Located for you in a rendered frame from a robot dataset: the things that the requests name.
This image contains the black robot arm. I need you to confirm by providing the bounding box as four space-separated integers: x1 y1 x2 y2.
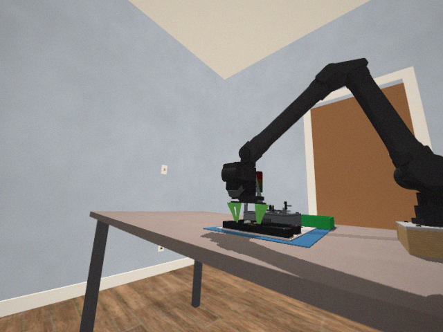
221 58 443 227

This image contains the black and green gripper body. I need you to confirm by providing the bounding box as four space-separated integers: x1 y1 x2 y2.
231 196 266 205

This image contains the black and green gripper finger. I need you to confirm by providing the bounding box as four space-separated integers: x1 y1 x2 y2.
228 203 242 223
255 204 269 224

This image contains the green bin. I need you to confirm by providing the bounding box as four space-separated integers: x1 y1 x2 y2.
301 214 334 230

